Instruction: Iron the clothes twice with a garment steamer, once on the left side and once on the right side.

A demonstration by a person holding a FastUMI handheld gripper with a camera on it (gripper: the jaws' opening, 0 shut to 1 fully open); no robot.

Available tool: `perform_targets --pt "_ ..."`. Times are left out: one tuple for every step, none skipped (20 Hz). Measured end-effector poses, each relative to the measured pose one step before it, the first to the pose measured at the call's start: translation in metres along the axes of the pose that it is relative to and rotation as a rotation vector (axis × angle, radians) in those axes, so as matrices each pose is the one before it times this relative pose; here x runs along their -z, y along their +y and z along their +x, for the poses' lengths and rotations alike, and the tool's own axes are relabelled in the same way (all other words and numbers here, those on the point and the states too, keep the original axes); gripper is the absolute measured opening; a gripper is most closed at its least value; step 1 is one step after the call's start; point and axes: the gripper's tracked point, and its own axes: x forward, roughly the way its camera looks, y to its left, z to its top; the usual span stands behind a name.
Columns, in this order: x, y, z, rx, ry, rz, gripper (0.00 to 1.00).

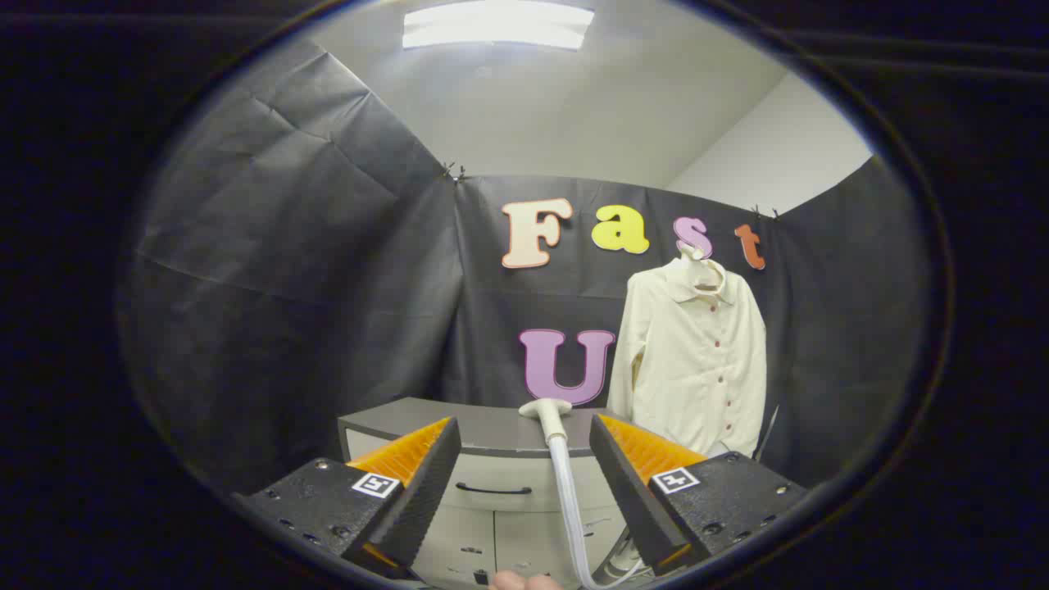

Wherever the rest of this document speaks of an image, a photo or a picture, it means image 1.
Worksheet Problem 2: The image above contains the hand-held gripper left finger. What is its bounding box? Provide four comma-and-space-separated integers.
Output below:
232, 416, 462, 581

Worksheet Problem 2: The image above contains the white cabinet with grey top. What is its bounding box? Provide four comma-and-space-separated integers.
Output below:
338, 397, 656, 588

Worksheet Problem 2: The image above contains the ceiling light panel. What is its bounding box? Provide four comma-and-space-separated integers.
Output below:
402, 0, 595, 50

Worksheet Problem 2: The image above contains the white plastic hanger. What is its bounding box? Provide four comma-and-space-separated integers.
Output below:
679, 243, 726, 294

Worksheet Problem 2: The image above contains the thin grey pole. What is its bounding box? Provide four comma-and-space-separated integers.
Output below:
754, 404, 779, 461

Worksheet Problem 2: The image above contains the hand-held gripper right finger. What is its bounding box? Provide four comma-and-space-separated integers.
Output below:
588, 413, 809, 576

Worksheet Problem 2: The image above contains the cream button-up shirt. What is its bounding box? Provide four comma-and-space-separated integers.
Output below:
606, 256, 769, 457

